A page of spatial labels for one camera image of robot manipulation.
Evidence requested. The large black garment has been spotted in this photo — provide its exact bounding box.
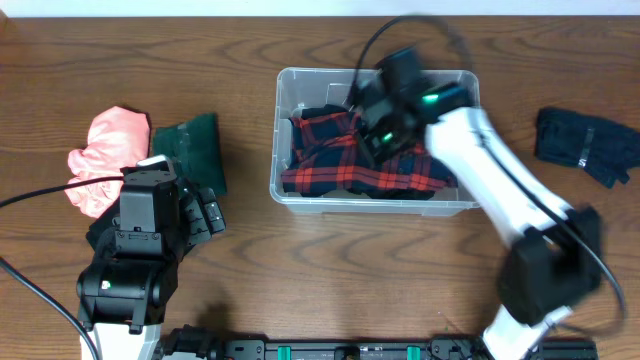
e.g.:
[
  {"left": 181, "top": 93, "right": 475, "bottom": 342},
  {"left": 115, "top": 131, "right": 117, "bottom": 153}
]
[{"left": 300, "top": 104, "right": 347, "bottom": 119}]

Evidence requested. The red plaid flannel shirt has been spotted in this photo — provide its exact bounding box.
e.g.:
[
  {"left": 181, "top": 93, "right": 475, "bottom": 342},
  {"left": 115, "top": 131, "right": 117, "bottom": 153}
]
[{"left": 280, "top": 111, "right": 458, "bottom": 200}]

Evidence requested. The dark navy taped garment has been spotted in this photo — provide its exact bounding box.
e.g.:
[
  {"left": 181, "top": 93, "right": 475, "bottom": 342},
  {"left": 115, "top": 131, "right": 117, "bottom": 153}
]
[{"left": 534, "top": 107, "right": 639, "bottom": 189}]

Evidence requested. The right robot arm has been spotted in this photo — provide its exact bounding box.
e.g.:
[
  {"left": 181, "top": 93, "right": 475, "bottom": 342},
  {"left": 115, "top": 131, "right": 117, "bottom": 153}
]
[{"left": 348, "top": 48, "right": 602, "bottom": 359}]

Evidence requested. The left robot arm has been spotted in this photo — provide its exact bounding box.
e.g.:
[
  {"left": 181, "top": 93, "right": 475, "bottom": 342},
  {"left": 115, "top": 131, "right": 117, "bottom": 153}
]
[{"left": 77, "top": 166, "right": 226, "bottom": 359}]

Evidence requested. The dark green folded garment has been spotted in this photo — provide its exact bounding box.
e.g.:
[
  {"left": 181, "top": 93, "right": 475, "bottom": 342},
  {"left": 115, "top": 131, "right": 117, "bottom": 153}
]
[{"left": 151, "top": 113, "right": 227, "bottom": 195}]

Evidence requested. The black folded garment left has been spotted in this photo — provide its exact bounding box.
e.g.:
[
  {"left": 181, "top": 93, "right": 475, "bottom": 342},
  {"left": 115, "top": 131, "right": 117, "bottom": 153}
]
[{"left": 85, "top": 199, "right": 196, "bottom": 264}]

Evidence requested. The clear plastic storage bin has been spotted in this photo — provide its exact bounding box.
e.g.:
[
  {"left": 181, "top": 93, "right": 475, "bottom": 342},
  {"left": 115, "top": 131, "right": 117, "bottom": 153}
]
[{"left": 270, "top": 67, "right": 479, "bottom": 216}]

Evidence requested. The pink crumpled garment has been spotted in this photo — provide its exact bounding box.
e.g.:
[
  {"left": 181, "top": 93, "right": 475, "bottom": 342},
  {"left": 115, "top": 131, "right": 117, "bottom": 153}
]
[{"left": 65, "top": 106, "right": 150, "bottom": 218}]

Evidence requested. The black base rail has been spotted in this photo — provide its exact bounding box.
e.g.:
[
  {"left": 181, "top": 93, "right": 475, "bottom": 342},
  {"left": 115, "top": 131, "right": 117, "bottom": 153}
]
[{"left": 152, "top": 324, "right": 600, "bottom": 360}]

